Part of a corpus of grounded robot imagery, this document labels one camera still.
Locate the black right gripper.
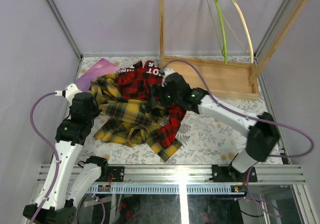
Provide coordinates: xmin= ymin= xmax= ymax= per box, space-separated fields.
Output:
xmin=146 ymin=83 xmax=182 ymax=109

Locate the red black plaid shirt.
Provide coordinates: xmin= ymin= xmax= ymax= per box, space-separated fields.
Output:
xmin=117 ymin=60 xmax=186 ymax=149

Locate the yellow plaid shirt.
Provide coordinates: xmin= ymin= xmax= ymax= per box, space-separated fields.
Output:
xmin=88 ymin=74 xmax=186 ymax=162

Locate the green clothes hanger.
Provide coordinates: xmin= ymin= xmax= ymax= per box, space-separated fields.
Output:
xmin=206 ymin=0 xmax=228 ymax=65

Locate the cream clothes hanger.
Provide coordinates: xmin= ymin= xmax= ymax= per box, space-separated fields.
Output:
xmin=222 ymin=0 xmax=255 ymax=64

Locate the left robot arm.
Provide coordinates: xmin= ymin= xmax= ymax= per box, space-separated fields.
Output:
xmin=23 ymin=88 xmax=110 ymax=224

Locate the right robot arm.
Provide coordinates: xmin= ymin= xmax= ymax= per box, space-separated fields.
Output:
xmin=151 ymin=68 xmax=280 ymax=182

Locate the purple folded cloth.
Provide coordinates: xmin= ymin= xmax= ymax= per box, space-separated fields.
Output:
xmin=75 ymin=58 xmax=118 ymax=92

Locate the wooden clothes rack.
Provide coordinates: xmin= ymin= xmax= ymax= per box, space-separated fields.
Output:
xmin=158 ymin=0 xmax=309 ymax=100

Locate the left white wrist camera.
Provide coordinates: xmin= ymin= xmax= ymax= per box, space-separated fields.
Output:
xmin=55 ymin=83 xmax=82 ymax=104

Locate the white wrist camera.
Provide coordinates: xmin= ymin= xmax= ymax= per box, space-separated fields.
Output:
xmin=159 ymin=68 xmax=175 ymax=87
xmin=55 ymin=83 xmax=82 ymax=104

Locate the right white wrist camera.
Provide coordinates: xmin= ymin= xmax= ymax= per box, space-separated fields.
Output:
xmin=159 ymin=68 xmax=175 ymax=87

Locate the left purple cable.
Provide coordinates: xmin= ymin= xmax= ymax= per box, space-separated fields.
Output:
xmin=27 ymin=91 xmax=63 ymax=224

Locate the aluminium mounting rail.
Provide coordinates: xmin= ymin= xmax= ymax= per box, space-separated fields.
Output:
xmin=51 ymin=164 xmax=306 ymax=199

